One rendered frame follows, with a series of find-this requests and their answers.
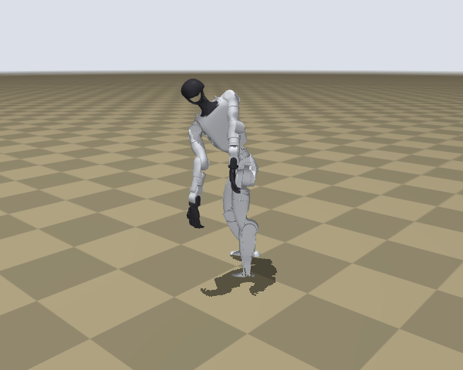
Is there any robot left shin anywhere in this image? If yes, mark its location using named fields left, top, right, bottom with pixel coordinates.
left=238, top=224, right=257, bottom=277

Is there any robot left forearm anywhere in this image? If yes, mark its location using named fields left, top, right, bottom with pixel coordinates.
left=188, top=157, right=206, bottom=204

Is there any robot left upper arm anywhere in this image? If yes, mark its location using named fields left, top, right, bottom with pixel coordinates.
left=188, top=121, right=210, bottom=170

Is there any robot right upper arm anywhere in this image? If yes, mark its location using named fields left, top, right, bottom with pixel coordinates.
left=221, top=90, right=245, bottom=134

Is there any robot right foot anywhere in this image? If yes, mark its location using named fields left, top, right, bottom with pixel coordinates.
left=230, top=251, right=261, bottom=257

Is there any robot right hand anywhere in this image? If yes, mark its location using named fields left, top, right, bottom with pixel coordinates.
left=228, top=157, right=241, bottom=193

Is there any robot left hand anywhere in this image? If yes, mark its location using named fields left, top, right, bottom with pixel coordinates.
left=187, top=196, right=204, bottom=228

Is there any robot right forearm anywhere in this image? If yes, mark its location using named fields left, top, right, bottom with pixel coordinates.
left=228, top=120, right=241, bottom=165

